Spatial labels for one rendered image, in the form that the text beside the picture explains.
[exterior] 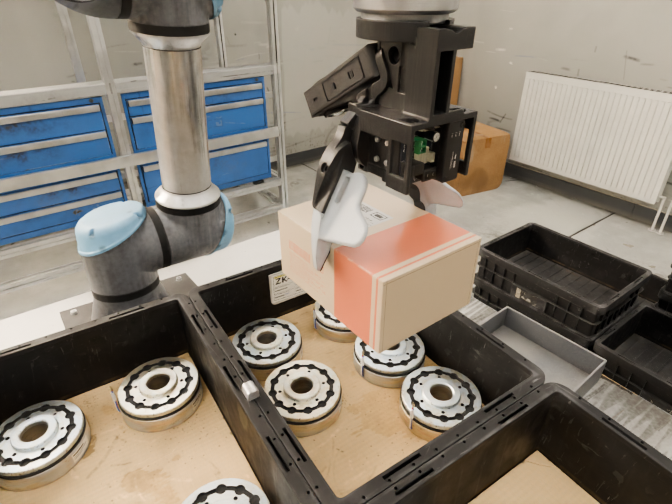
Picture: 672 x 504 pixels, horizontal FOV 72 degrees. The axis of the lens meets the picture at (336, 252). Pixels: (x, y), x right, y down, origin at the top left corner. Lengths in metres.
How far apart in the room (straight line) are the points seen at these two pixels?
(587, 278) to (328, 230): 1.37
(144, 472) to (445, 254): 0.43
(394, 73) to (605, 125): 3.00
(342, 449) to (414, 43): 0.46
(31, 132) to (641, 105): 3.10
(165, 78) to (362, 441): 0.59
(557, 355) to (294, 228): 0.66
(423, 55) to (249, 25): 3.19
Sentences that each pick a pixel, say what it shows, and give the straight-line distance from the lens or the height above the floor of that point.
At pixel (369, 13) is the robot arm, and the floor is 1.30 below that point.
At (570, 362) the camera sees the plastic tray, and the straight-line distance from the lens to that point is 0.98.
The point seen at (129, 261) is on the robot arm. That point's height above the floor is 0.91.
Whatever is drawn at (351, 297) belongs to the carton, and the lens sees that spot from 0.40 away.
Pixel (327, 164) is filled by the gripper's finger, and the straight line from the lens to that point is 0.38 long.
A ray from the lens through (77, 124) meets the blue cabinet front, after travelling 2.34.
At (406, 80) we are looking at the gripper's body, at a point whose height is 1.26.
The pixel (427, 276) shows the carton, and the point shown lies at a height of 1.10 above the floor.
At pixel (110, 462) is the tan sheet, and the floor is 0.83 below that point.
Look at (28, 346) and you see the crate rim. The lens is 0.69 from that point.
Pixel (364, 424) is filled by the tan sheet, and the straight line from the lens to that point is 0.63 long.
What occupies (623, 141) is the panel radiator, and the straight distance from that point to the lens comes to 3.30.
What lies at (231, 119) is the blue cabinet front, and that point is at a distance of 2.55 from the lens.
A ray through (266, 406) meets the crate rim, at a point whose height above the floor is 0.93.
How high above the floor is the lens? 1.32
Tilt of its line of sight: 31 degrees down
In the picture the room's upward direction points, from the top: straight up
